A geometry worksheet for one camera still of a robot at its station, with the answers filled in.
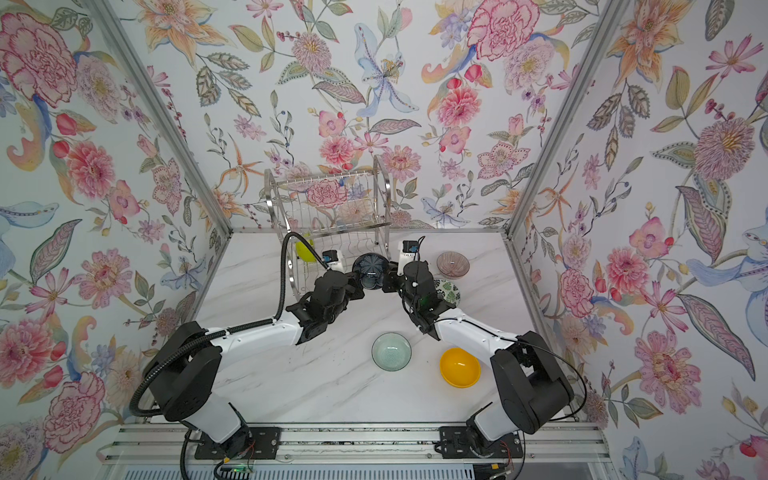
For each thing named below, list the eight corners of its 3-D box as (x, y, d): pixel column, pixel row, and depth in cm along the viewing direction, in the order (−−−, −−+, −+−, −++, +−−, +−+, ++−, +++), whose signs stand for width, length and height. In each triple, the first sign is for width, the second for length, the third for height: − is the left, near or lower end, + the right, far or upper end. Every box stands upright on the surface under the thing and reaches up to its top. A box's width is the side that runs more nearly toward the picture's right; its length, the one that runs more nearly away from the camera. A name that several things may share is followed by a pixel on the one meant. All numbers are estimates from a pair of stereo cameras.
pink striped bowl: (438, 280, 107) (440, 272, 104) (435, 259, 113) (437, 251, 110) (468, 280, 107) (471, 272, 104) (464, 259, 113) (466, 251, 110)
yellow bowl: (442, 389, 84) (445, 384, 81) (438, 353, 91) (440, 347, 87) (480, 389, 84) (484, 384, 81) (472, 353, 91) (476, 347, 87)
